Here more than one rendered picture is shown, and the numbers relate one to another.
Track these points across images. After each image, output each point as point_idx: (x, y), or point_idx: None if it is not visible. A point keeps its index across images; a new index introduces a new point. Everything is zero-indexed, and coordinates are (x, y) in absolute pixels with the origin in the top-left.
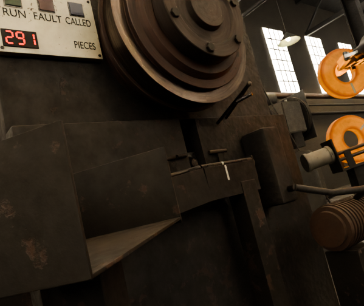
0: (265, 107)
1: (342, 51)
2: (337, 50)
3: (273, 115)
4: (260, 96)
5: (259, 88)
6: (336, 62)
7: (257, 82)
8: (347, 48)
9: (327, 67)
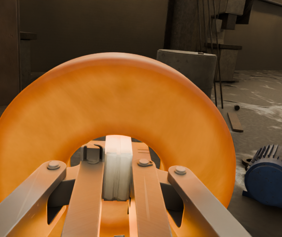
0: (3, 75)
1: (135, 85)
2: (111, 71)
3: None
4: None
5: None
6: (81, 132)
7: None
8: (169, 77)
9: (28, 140)
